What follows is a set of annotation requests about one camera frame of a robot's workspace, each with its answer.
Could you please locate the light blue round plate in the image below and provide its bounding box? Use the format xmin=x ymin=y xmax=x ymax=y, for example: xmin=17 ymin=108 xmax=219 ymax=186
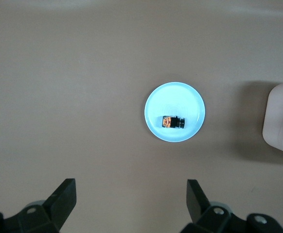
xmin=144 ymin=82 xmax=207 ymax=143

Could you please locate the pink box with white lid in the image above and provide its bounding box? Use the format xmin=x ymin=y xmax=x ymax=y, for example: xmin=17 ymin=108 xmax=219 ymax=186
xmin=262 ymin=80 xmax=283 ymax=164

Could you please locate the orange and black push-button switch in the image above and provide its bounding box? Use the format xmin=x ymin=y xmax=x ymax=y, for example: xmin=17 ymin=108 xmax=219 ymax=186
xmin=161 ymin=116 xmax=186 ymax=129

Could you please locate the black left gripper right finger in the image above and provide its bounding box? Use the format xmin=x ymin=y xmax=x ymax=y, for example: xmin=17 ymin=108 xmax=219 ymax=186
xmin=181 ymin=179 xmax=283 ymax=233

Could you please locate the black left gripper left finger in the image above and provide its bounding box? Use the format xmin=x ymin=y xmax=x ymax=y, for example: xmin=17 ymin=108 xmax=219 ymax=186
xmin=0 ymin=179 xmax=77 ymax=233

